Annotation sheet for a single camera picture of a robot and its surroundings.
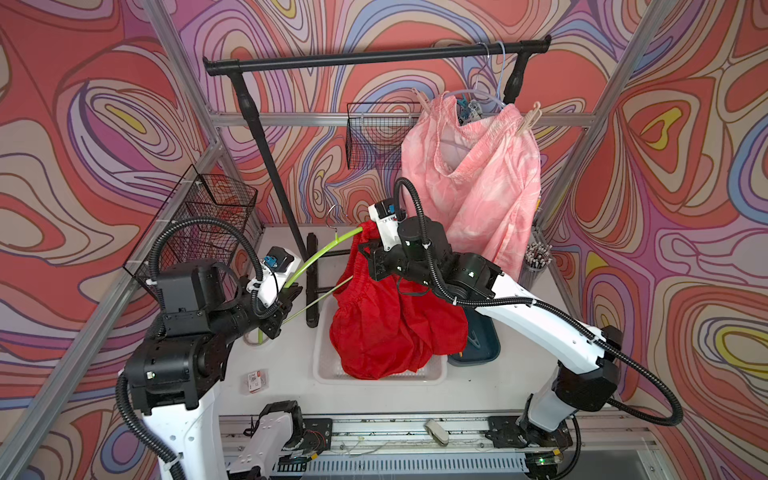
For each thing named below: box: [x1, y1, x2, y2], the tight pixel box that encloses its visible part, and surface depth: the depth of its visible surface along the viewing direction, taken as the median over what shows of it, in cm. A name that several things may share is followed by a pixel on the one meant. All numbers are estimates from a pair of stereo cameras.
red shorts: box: [329, 221, 468, 380], surface depth 73 cm
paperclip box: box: [247, 370, 269, 394], surface depth 82 cm
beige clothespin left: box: [412, 88, 431, 114], surface depth 73 cm
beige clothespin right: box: [516, 101, 543, 137], surface depth 52 cm
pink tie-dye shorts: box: [401, 92, 541, 282], surface depth 64 cm
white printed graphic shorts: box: [457, 94, 483, 126], surface depth 76 cm
